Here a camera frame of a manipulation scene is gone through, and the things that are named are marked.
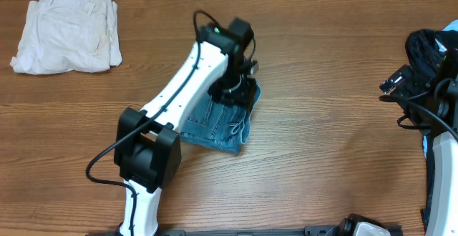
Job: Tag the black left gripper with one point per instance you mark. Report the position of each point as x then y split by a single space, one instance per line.
245 96

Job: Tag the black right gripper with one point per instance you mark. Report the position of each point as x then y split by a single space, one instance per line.
411 80

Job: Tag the blue denim jeans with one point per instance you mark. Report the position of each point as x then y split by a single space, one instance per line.
217 126

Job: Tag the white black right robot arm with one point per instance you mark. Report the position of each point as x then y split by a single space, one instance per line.
430 103

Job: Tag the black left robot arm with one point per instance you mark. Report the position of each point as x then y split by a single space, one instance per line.
149 153

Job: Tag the black printed garment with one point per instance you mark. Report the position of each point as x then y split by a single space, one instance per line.
426 48

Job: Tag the light blue garment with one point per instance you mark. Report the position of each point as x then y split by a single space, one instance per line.
453 26

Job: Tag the folded white trousers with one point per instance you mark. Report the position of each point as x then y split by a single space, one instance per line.
68 35

